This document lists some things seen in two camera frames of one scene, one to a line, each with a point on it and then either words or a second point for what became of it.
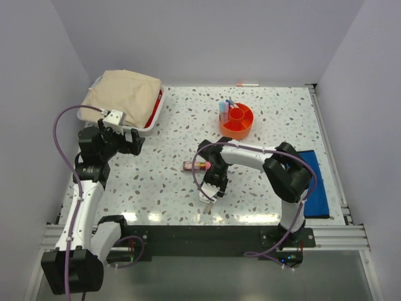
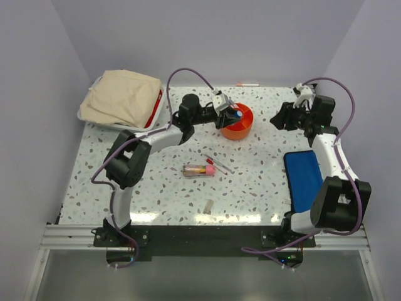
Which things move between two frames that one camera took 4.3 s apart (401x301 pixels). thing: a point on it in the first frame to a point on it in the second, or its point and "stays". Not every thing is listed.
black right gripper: [222, 185] to [284, 116]
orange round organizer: [240, 123] stays
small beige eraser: [207, 208] stays
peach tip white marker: [247, 84] stays
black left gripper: [133, 147] to [225, 118]
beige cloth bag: [133, 94] stays
